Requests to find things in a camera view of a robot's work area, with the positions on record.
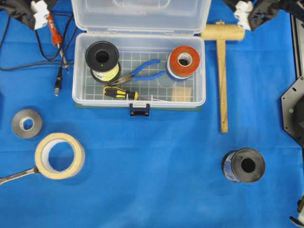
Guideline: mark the clear plastic tool box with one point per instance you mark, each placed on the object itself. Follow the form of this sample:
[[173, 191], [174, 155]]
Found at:
[[141, 30]]

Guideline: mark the steel wrench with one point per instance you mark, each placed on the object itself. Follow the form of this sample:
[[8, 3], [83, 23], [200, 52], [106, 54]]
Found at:
[[33, 170]]

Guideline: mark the beige masking tape roll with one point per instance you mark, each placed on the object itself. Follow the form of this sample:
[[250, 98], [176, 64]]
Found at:
[[59, 156]]

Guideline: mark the grey tape roll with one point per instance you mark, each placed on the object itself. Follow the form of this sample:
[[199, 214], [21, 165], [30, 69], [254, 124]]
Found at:
[[27, 123]]

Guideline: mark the yellow wire spool black flanges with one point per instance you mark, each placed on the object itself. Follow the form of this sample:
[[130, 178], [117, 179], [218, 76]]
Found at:
[[102, 58]]

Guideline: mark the black white clamp tool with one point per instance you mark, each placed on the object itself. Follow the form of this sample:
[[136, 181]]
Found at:
[[299, 221]]

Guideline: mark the black covered right robot arm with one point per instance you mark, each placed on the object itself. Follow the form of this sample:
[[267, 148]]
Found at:
[[253, 13]]

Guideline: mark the aluminium frame rail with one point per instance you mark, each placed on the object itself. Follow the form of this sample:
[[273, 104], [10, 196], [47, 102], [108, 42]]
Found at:
[[297, 27]]

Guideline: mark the black covered left robot arm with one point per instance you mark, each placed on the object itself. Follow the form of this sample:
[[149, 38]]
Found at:
[[32, 13]]

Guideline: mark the black tool box latch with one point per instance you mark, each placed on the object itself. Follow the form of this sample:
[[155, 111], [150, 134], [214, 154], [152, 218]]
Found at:
[[139, 111]]

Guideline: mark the wooden mallet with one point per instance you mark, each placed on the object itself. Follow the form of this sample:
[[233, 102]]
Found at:
[[221, 33]]

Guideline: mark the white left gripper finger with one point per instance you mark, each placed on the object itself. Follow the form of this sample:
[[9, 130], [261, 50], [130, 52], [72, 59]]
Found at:
[[41, 11]]

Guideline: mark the orange handled soldering iron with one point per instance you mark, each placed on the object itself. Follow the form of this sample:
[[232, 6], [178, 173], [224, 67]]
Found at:
[[56, 37]]

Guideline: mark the blue tape roll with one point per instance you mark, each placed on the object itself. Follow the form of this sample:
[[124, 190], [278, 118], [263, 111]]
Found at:
[[172, 75]]

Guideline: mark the yellow black handled screwdriver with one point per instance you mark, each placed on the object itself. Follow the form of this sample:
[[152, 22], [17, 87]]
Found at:
[[116, 92]]

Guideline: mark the blue table cloth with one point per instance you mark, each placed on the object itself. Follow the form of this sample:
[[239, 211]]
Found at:
[[164, 170]]

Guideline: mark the red tape roll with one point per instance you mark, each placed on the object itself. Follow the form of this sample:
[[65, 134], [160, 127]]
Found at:
[[184, 61]]

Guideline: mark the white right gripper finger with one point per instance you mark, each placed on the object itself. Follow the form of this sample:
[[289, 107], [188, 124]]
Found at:
[[243, 9]]

